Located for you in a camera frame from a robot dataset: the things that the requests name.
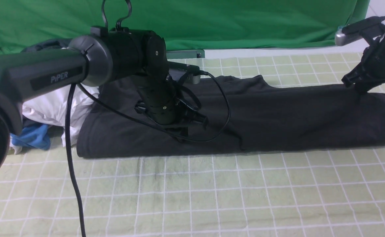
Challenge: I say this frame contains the blue crumpled garment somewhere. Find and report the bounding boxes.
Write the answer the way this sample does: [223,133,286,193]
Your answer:
[9,123,51,150]

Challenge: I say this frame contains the green backdrop cloth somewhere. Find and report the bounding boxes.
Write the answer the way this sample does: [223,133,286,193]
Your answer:
[0,0,370,54]

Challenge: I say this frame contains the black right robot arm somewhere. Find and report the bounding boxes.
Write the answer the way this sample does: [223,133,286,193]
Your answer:
[334,16,385,93]

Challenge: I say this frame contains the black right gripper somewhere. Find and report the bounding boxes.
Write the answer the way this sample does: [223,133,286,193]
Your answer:
[342,44,385,94]

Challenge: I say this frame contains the dark gray long-sleeve shirt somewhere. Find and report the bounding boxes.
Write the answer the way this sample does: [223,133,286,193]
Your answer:
[76,75,385,158]

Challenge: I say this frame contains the light green checkered table mat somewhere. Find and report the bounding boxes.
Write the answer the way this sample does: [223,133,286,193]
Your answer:
[0,51,385,237]

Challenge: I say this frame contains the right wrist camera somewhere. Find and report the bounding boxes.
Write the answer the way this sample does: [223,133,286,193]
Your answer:
[335,17,385,46]

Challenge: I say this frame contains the white crumpled shirt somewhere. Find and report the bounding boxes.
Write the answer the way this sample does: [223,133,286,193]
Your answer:
[9,86,94,154]

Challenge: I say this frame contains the black left camera cable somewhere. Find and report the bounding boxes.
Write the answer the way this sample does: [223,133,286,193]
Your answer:
[65,0,231,237]

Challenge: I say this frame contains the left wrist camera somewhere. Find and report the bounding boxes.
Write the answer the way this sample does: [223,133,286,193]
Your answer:
[169,61,201,85]

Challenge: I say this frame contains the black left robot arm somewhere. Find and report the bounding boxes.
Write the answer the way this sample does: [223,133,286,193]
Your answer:
[0,27,208,167]

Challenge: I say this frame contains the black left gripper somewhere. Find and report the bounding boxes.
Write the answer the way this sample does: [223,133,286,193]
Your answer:
[135,75,209,143]

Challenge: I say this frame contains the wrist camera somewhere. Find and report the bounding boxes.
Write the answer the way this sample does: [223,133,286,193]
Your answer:
[169,61,201,85]
[335,17,385,46]

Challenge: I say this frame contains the dark green metal bar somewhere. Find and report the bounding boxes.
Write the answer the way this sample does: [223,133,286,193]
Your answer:
[166,49,205,60]

